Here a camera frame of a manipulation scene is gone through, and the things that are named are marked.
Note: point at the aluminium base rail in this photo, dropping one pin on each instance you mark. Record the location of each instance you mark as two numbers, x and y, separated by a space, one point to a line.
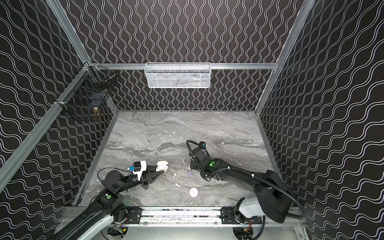
203 223

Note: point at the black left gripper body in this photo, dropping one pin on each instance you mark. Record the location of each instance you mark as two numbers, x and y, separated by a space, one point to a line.
146 176

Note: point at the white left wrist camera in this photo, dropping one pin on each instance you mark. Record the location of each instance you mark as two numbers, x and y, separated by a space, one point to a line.
138 168

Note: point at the small brass object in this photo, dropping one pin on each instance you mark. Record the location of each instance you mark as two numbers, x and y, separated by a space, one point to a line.
96 112

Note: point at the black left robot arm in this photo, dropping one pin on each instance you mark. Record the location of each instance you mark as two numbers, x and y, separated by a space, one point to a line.
108 207

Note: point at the white round earbud case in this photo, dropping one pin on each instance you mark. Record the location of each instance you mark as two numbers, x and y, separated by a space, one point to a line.
193 192

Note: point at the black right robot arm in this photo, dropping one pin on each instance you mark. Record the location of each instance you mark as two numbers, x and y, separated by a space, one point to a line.
271 199

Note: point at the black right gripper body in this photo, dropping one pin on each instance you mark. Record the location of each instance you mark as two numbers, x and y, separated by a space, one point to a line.
196 163

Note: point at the cream earbud charging case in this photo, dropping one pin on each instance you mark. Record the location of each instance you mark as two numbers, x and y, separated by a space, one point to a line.
162 166

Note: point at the white wire mesh basket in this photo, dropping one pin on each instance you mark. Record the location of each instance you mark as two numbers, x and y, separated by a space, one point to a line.
178 75

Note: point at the black wire basket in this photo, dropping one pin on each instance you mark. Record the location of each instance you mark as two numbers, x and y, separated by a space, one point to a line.
93 90

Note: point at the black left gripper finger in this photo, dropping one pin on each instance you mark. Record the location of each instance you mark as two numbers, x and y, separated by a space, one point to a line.
154 171
152 176

